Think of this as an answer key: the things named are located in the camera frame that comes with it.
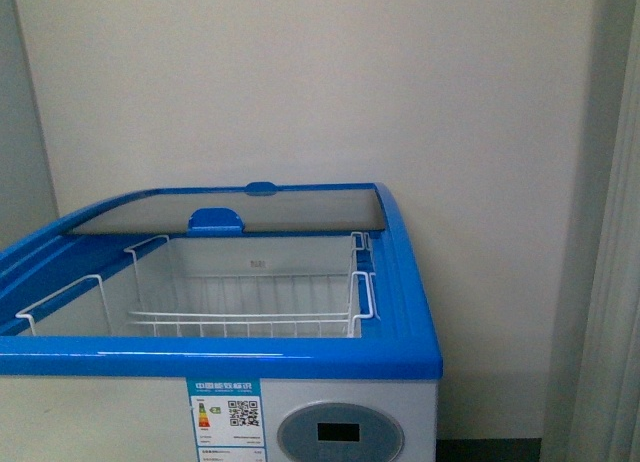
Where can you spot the glass sliding freezer lid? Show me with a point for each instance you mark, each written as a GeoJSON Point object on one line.
{"type": "Point", "coordinates": [257, 208]}

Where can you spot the white blue chest freezer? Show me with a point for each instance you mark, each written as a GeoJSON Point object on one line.
{"type": "Point", "coordinates": [118, 398]}

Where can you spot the grey oval control panel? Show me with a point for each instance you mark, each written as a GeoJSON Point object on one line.
{"type": "Point", "coordinates": [332, 431]}

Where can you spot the blue energy label sticker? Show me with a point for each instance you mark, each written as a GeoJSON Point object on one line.
{"type": "Point", "coordinates": [227, 418]}

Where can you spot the white vertical curtain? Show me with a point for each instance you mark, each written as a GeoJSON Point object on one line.
{"type": "Point", "coordinates": [605, 425]}

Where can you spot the white wire freezer basket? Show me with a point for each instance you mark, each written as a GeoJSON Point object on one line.
{"type": "Point", "coordinates": [272, 287]}

